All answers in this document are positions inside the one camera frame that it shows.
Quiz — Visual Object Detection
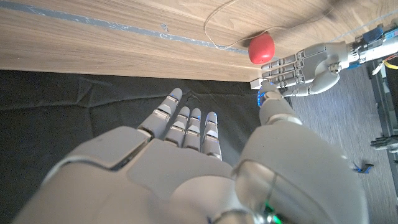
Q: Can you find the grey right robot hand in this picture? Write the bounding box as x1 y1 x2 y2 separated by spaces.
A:
12 82 371 224

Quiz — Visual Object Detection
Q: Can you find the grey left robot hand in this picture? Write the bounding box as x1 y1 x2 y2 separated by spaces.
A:
260 40 357 97

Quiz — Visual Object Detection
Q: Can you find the jute twine spool with strand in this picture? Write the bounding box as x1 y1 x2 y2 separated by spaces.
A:
203 0 336 50

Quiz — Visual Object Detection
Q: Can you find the red ball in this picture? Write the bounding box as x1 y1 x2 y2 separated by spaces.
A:
248 30 275 65

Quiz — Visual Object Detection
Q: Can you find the small blue black clip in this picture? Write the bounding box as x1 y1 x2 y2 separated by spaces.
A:
353 162 374 174

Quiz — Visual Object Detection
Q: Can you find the black backdrop curtain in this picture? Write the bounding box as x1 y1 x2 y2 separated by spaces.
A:
0 70 262 224

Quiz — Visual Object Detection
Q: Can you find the grey tape outline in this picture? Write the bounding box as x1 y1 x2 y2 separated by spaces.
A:
0 0 249 56

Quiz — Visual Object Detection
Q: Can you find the black door frame rail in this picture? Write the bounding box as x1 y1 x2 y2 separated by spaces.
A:
366 58 398 200

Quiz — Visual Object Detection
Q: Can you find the black door handle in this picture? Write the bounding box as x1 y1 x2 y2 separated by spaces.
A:
369 135 398 154

